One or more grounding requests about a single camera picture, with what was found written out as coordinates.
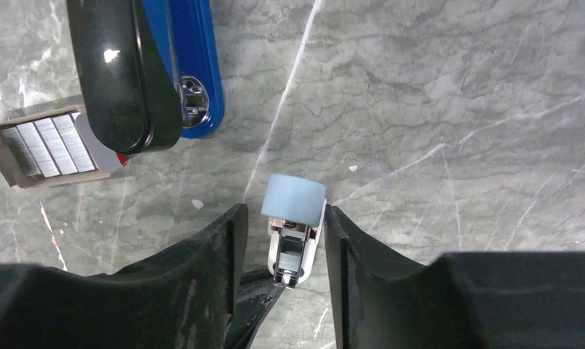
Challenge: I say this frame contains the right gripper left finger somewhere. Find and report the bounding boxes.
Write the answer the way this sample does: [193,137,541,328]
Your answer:
[0,204,248,348]

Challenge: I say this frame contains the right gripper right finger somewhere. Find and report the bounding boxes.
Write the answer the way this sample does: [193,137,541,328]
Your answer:
[325,206,585,348]

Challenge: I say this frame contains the staple tray with staples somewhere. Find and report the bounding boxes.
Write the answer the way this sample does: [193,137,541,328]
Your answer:
[0,105,128,189]

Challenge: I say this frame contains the light blue small stapler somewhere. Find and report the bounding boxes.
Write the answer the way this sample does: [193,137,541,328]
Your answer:
[261,174,327,289]

